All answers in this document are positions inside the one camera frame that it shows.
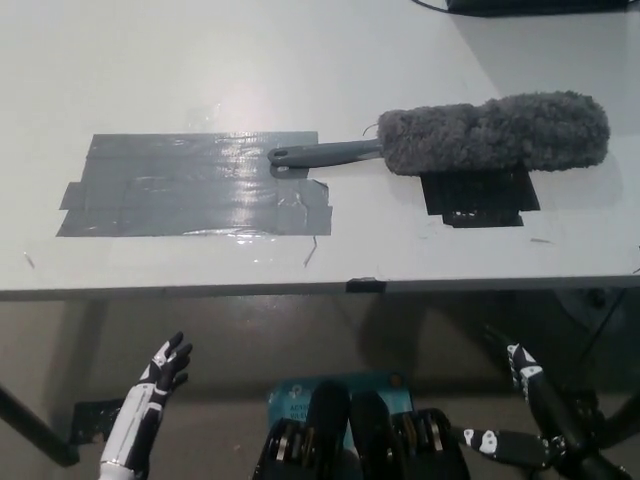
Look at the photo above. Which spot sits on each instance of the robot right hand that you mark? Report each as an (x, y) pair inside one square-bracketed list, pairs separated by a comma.
[(552, 415)]

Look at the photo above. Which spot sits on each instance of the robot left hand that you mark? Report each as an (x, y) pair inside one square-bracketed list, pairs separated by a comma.
[(142, 415)]

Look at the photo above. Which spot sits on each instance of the grey fluffy duster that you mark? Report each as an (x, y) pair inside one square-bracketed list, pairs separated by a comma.
[(500, 130)]

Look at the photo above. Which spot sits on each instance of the black robot body teal top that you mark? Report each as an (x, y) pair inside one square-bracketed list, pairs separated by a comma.
[(365, 440)]

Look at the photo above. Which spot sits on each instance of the black slanted table leg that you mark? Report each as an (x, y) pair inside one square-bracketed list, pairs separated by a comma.
[(622, 415), (35, 425)]

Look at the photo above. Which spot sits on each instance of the grey upright table leg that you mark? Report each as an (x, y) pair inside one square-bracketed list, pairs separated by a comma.
[(85, 350)]

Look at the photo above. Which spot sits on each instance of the small black tape strip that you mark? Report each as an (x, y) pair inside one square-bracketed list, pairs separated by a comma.
[(366, 286)]

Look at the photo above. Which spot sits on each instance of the black tape square mark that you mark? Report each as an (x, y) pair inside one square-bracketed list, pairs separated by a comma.
[(475, 200)]

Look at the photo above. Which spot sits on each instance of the clear glossy tape sheet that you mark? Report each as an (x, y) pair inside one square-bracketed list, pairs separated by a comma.
[(250, 120)]

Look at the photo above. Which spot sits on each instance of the black monitor base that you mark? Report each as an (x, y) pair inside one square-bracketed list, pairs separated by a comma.
[(540, 6)]

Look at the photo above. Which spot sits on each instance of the grey duct tape patch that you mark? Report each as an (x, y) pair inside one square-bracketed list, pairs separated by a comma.
[(175, 190)]

